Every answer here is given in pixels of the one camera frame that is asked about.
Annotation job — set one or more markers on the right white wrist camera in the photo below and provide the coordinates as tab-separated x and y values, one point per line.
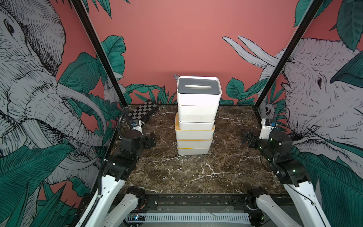
267	126

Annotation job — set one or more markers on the white slotted cable duct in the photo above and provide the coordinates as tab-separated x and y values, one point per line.
238	218

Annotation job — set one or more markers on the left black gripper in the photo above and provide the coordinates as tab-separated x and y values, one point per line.
147	138

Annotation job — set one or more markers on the green circuit board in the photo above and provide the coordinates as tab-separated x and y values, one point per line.
136	218

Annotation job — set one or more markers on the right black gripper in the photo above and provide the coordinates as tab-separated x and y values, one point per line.
255	137

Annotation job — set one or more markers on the black frame post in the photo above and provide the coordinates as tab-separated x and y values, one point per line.
89	28
311	11

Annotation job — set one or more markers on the edge bamboo tissue box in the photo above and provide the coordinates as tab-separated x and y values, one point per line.
195	126

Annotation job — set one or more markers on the left black frame post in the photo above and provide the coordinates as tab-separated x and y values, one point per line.
89	28

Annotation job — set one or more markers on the right black frame post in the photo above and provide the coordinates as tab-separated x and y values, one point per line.
311	11

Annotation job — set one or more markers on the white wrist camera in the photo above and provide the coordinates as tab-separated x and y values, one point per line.
137	125
267	126

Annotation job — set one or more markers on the yellow lid tissue box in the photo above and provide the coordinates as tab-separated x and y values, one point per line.
193	151

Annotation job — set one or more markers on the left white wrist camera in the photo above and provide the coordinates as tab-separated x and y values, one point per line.
137	125

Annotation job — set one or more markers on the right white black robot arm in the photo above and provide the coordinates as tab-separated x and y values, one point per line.
276	148

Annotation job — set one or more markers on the large bamboo lid tissue box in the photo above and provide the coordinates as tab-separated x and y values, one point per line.
194	143

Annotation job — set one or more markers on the small bamboo lid tissue box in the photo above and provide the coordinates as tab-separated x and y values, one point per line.
197	114

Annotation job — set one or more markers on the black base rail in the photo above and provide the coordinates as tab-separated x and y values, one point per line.
155	202

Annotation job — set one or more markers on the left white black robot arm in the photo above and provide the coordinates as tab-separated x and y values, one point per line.
112	176

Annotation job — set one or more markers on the black white chessboard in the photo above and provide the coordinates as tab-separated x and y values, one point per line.
144	111

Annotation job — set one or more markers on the grey lid tissue box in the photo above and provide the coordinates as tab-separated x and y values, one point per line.
198	91

